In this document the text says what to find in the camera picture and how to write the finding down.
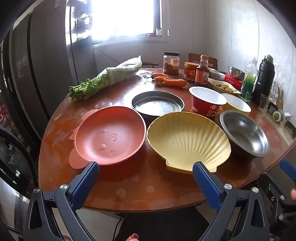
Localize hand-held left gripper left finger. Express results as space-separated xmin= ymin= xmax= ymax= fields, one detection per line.
xmin=23 ymin=161 xmax=100 ymax=241

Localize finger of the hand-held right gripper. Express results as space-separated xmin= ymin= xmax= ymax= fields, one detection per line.
xmin=257 ymin=173 xmax=296 ymax=210
xmin=279 ymin=159 xmax=296 ymax=181

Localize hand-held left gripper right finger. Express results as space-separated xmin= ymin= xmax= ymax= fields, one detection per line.
xmin=192 ymin=161 xmax=270 ymax=241

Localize yellow shell-shaped plate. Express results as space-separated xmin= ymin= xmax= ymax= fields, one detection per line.
xmin=147 ymin=112 xmax=232 ymax=175

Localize pink animal-shaped plate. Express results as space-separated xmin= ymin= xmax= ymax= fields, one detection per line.
xmin=69 ymin=106 xmax=147 ymax=169

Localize large steel bowl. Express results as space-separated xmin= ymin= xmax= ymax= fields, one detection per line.
xmin=219 ymin=110 xmax=271 ymax=158

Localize red paper bowl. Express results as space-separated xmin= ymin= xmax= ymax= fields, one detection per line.
xmin=189 ymin=86 xmax=227 ymax=118

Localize small yellow bowl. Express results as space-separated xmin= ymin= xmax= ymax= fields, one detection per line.
xmin=221 ymin=93 xmax=251 ymax=116

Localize shallow steel plate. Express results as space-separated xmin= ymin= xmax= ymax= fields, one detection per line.
xmin=131 ymin=91 xmax=185 ymax=116

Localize small black object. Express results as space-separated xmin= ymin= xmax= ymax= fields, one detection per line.
xmin=285 ymin=120 xmax=296 ymax=139

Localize person's dark trousers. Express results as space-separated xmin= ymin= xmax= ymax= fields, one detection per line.
xmin=114 ymin=206 xmax=208 ymax=241

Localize brown rabbit cardboard cutout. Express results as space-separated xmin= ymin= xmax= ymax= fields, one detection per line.
xmin=275 ymin=87 xmax=284 ymax=109

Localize clear plastic cup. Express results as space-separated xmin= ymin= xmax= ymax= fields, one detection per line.
xmin=258 ymin=94 xmax=271 ymax=113

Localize green plastic bottle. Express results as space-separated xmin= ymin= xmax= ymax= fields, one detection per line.
xmin=239 ymin=57 xmax=258 ymax=102

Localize black thermos flask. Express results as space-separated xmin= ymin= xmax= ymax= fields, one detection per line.
xmin=252 ymin=55 xmax=275 ymax=106

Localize white dish of pickles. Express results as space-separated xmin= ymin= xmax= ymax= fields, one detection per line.
xmin=207 ymin=78 xmax=242 ymax=96

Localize red box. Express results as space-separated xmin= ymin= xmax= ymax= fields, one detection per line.
xmin=224 ymin=74 xmax=244 ymax=91

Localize celery in plastic bag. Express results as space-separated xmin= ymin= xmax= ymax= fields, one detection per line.
xmin=69 ymin=55 xmax=142 ymax=101

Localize steel cup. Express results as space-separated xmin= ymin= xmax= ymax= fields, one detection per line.
xmin=229 ymin=66 xmax=245 ymax=80

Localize orange-capped sauce bottle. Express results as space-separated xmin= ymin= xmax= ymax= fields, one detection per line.
xmin=195 ymin=55 xmax=210 ymax=87

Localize red chili sauce jar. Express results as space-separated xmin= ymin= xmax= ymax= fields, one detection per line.
xmin=184 ymin=62 xmax=200 ymax=82

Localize wooden chair back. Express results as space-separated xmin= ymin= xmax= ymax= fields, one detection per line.
xmin=188 ymin=53 xmax=218 ymax=70

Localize black-lidded clear jar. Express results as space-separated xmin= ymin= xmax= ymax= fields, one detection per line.
xmin=163 ymin=52 xmax=180 ymax=75

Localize grey refrigerator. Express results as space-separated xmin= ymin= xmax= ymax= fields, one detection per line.
xmin=10 ymin=0 xmax=97 ymax=144

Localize bright window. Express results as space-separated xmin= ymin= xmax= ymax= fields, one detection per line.
xmin=92 ymin=0 xmax=167 ymax=48

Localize black cable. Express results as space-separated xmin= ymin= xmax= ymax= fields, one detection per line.
xmin=114 ymin=214 xmax=124 ymax=235

